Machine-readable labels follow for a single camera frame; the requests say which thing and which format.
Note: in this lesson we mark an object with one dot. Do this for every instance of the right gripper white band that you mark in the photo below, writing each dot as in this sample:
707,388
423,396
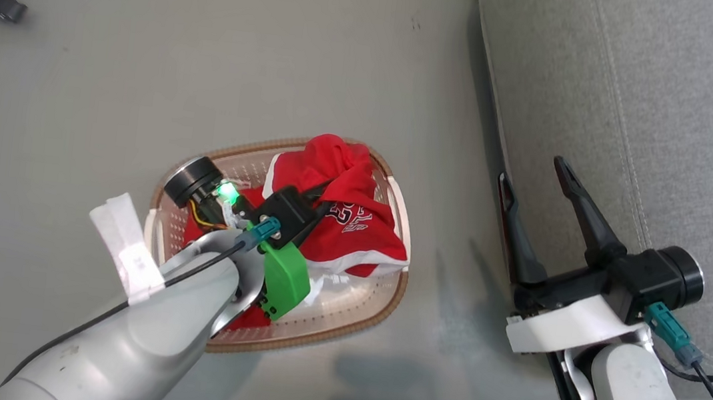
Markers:
567,321

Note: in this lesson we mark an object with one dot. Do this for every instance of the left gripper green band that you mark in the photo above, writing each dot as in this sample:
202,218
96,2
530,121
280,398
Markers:
284,279

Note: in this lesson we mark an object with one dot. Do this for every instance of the red white-trimmed garment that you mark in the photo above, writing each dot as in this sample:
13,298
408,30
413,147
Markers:
206,226

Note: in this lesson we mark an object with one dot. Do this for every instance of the perforated laundry basket brown rim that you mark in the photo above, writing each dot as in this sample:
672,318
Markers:
349,320

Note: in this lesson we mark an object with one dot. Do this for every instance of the grey fabric sofa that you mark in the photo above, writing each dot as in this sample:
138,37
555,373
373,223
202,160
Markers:
642,112

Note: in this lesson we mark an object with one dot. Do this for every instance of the white tape strip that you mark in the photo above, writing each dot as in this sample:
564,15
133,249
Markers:
132,255

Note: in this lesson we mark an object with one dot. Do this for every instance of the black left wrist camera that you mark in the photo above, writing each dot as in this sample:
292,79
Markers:
288,214

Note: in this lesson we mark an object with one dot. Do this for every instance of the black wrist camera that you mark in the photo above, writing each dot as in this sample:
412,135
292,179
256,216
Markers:
646,278
288,214

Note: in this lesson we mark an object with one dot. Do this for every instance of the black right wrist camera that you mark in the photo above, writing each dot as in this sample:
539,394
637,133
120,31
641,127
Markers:
646,278

